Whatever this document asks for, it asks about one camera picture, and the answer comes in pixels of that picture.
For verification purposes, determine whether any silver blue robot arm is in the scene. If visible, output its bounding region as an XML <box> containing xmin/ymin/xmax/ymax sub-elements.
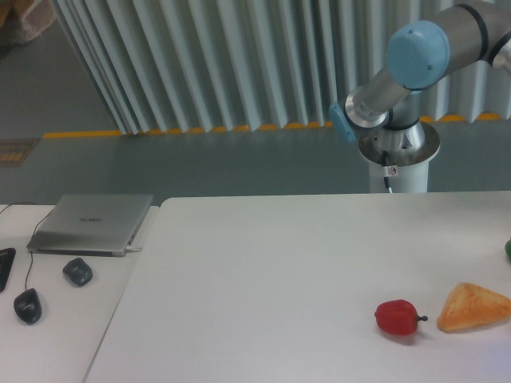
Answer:
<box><xmin>329</xmin><ymin>1</ymin><xmax>510</xmax><ymax>142</ymax></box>

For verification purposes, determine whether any red toy pepper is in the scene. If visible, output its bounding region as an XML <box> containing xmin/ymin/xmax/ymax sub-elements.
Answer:
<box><xmin>374</xmin><ymin>299</ymin><xmax>428</xmax><ymax>336</ymax></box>

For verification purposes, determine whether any green toy pepper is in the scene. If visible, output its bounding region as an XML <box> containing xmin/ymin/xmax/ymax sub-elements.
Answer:
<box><xmin>504</xmin><ymin>239</ymin><xmax>511</xmax><ymax>260</ymax></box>

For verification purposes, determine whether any silver usb dongle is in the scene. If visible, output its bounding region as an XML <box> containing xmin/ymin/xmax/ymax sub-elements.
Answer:
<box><xmin>126</xmin><ymin>247</ymin><xmax>142</xmax><ymax>254</ymax></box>

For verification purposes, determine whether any white folding partition screen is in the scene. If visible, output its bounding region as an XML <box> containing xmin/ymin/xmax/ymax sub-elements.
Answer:
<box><xmin>50</xmin><ymin>0</ymin><xmax>511</xmax><ymax>135</ymax></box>

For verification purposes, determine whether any silver closed laptop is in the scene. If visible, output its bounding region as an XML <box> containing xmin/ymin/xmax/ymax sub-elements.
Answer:
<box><xmin>27</xmin><ymin>194</ymin><xmax>153</xmax><ymax>257</ymax></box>

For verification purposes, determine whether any orange toy bread slice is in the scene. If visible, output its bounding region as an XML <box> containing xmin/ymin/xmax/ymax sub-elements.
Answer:
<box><xmin>437</xmin><ymin>282</ymin><xmax>510</xmax><ymax>333</ymax></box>

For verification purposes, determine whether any black keyboard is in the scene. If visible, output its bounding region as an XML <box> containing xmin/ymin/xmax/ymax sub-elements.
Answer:
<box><xmin>0</xmin><ymin>247</ymin><xmax>16</xmax><ymax>292</ymax></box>

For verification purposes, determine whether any brown cardboard box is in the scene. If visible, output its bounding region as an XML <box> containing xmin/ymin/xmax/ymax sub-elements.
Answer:
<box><xmin>1</xmin><ymin>1</ymin><xmax>56</xmax><ymax>46</ymax></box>

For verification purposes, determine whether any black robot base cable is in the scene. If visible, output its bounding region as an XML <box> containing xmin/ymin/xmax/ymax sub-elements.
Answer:
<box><xmin>381</xmin><ymin>149</ymin><xmax>394</xmax><ymax>194</ymax></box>

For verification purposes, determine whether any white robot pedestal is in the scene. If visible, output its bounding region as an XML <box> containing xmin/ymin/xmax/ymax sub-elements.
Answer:
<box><xmin>358</xmin><ymin>121</ymin><xmax>440</xmax><ymax>193</ymax></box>

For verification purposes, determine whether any black wireless mouse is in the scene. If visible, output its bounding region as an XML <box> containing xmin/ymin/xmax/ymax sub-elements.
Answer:
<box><xmin>62</xmin><ymin>258</ymin><xmax>93</xmax><ymax>287</ymax></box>

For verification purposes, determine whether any black mouse cable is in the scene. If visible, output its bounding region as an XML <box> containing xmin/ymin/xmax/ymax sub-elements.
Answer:
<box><xmin>0</xmin><ymin>202</ymin><xmax>57</xmax><ymax>291</ymax></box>

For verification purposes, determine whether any black wired mouse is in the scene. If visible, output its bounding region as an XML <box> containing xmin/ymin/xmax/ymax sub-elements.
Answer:
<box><xmin>14</xmin><ymin>288</ymin><xmax>42</xmax><ymax>325</ymax></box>

